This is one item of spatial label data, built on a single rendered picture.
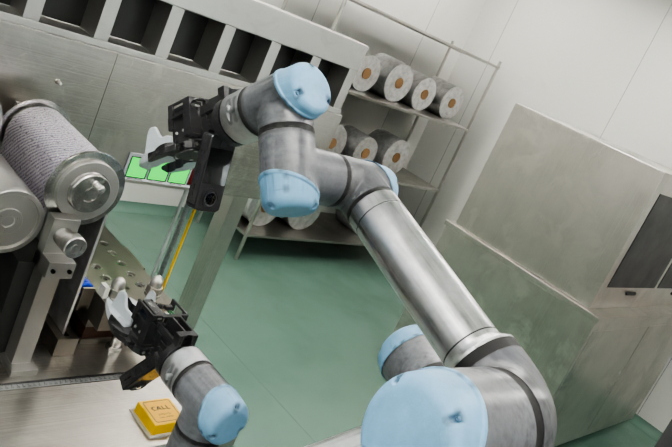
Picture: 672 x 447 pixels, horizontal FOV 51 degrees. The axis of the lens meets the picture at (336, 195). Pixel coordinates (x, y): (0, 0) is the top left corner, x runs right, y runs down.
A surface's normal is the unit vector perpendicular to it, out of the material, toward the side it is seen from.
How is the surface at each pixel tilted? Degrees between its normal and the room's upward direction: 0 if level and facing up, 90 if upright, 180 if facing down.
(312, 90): 50
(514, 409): 36
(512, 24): 90
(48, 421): 0
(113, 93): 90
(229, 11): 90
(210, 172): 79
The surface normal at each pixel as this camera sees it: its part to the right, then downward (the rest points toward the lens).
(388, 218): -0.14, -0.62
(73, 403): 0.40, -0.89
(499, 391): 0.52, -0.76
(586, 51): -0.66, -0.11
